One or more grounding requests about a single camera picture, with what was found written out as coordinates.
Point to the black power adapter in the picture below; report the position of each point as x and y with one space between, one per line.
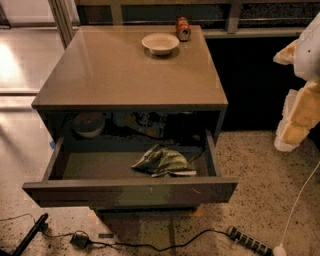
80 240

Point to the green chip bag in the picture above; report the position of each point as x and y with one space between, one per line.
161 161

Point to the white bowl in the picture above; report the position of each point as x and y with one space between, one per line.
160 43

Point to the metal railing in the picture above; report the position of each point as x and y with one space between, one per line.
229 15

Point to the black power strip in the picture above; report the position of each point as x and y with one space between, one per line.
249 242

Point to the grey top drawer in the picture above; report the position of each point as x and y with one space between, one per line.
98 173

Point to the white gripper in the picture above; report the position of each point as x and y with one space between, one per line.
308 55

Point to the orange soda can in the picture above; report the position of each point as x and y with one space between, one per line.
183 30

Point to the grey drawer cabinet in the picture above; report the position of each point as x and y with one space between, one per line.
107 82

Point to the white plug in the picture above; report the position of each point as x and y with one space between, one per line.
279 251

